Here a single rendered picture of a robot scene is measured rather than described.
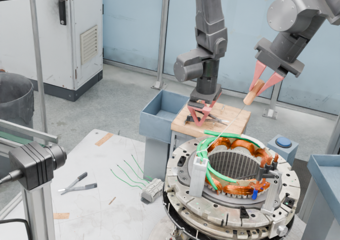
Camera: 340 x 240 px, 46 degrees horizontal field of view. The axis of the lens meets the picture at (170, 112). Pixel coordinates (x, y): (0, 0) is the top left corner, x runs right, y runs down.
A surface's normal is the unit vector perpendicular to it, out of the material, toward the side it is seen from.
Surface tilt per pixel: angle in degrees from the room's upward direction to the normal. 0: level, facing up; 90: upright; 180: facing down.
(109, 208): 0
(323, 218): 90
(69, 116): 0
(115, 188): 0
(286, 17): 76
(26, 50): 90
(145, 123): 90
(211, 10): 86
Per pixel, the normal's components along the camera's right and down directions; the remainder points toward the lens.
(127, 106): 0.08, -0.85
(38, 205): 0.70, 0.43
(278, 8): -0.69, 0.08
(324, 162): 0.07, 0.53
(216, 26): 0.50, 0.50
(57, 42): -0.34, 0.47
